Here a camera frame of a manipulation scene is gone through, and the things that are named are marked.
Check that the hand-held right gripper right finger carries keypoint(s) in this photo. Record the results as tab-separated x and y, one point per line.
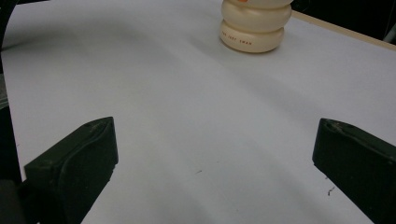
361	165

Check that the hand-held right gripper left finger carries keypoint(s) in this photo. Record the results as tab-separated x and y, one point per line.
77	168

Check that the light wooden table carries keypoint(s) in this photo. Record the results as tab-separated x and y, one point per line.
342	31

